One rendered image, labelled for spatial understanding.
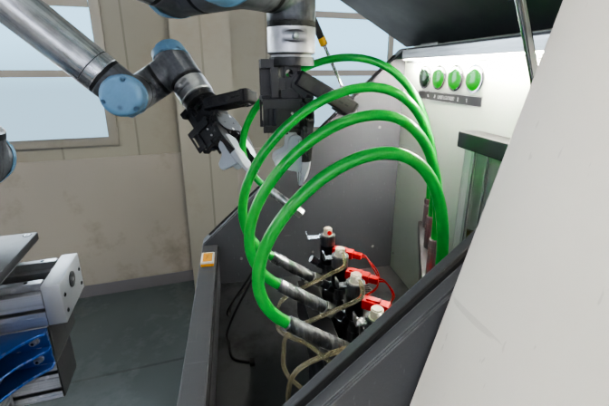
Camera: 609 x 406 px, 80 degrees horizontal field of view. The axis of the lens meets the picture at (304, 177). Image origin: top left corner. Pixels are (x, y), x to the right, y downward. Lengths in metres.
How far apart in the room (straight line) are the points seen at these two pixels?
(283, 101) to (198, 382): 0.44
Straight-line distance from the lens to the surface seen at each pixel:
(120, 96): 0.74
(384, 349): 0.37
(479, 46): 0.71
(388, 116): 0.47
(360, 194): 1.02
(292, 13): 0.57
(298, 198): 0.38
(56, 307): 0.91
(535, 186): 0.30
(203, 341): 0.70
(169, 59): 0.87
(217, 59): 2.08
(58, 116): 2.44
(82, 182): 2.51
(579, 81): 0.30
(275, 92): 0.58
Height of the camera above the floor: 1.40
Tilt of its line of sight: 17 degrees down
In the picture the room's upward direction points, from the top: straight up
